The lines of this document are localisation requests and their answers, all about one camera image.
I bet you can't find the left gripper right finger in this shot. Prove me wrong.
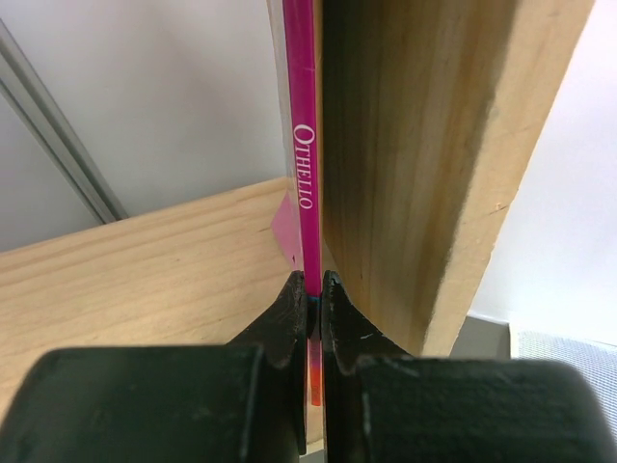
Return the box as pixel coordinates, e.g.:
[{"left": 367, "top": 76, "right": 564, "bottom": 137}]
[{"left": 321, "top": 271, "right": 616, "bottom": 462}]

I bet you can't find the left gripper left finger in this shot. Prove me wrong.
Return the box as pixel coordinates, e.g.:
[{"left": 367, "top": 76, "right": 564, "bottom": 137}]
[{"left": 1, "top": 271, "right": 308, "bottom": 462}]

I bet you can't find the clear plastic file folder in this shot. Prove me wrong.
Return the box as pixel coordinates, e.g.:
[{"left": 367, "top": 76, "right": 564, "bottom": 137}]
[{"left": 509, "top": 322, "right": 617, "bottom": 425}]

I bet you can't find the orange Othello book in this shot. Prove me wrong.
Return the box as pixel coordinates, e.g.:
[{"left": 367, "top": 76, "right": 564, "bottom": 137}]
[{"left": 267, "top": 1, "right": 324, "bottom": 406}]

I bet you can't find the wooden two-tier shelf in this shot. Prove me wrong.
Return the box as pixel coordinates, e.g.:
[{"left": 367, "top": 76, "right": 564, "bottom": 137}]
[{"left": 1, "top": 1, "right": 592, "bottom": 406}]

